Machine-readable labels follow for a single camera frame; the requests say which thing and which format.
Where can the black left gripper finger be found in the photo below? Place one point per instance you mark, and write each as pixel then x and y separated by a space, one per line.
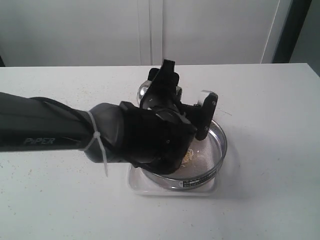
pixel 163 83
pixel 149 100

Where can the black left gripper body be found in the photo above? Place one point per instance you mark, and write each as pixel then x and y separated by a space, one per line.
pixel 155 138

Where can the stainless steel cup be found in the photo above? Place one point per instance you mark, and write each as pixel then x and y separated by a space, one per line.
pixel 144 87

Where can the yellow grain mixture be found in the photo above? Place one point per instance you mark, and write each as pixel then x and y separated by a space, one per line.
pixel 190 158

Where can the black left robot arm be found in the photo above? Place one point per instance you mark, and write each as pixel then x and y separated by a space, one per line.
pixel 44 124

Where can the round steel mesh sieve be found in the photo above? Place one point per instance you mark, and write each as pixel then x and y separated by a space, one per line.
pixel 210 159

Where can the white square plastic tray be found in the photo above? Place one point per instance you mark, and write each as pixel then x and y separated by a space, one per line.
pixel 143 186

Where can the white zip tie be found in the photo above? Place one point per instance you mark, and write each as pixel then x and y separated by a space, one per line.
pixel 96 137

